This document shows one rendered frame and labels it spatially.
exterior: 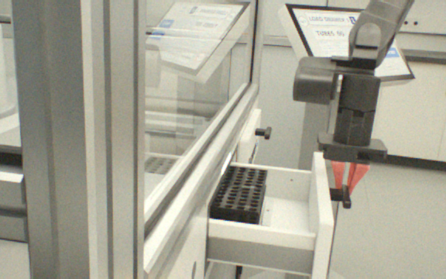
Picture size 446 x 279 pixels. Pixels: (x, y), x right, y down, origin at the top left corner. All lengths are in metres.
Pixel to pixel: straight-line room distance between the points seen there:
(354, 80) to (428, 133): 3.13
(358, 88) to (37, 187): 0.52
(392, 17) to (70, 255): 0.59
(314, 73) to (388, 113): 3.03
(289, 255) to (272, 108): 1.80
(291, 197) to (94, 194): 0.64
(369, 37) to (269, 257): 0.35
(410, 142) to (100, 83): 3.63
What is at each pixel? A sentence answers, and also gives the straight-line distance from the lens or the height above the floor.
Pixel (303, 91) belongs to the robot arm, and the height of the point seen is 1.06.
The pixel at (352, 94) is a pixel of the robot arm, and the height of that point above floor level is 1.07.
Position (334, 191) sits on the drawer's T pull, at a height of 0.91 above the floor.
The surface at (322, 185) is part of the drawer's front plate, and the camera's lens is 0.69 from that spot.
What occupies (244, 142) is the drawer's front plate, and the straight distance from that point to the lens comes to 0.87.
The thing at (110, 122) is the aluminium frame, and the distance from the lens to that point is 0.24.
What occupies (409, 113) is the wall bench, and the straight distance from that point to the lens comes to 3.73.
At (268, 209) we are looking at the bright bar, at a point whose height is 0.85.
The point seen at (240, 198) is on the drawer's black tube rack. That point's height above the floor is 0.90.
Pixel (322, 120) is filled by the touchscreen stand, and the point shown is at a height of 0.80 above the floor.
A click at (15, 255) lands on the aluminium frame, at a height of 1.04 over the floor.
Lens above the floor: 1.18
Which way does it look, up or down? 17 degrees down
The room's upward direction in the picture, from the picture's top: 4 degrees clockwise
